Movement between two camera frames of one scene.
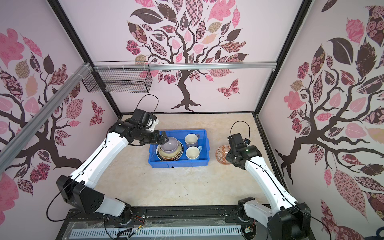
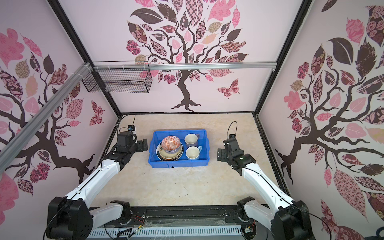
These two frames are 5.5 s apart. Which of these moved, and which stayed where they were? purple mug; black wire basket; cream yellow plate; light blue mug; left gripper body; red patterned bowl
Moved: red patterned bowl; left gripper body
Stayed: purple mug; black wire basket; light blue mug; cream yellow plate
